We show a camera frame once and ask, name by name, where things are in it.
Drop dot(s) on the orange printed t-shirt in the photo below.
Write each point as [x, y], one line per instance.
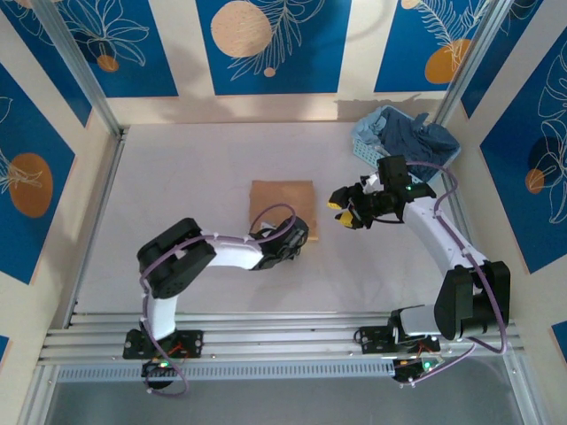
[283, 195]

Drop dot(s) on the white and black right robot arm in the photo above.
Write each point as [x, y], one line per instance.
[434, 230]

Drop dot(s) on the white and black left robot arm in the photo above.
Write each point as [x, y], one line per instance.
[230, 254]

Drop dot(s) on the light blue plastic basket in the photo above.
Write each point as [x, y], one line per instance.
[363, 150]

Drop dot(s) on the medium blue t-shirt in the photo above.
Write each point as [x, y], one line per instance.
[438, 139]

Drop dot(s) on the light blue t-shirt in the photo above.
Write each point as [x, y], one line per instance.
[370, 124]

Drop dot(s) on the aluminium rail base frame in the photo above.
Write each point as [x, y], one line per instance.
[283, 336]

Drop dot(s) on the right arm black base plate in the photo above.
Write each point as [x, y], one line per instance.
[374, 338]

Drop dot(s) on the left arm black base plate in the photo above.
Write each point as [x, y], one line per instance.
[190, 343]

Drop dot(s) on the aluminium upright post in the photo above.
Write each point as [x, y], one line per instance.
[80, 66]
[474, 48]

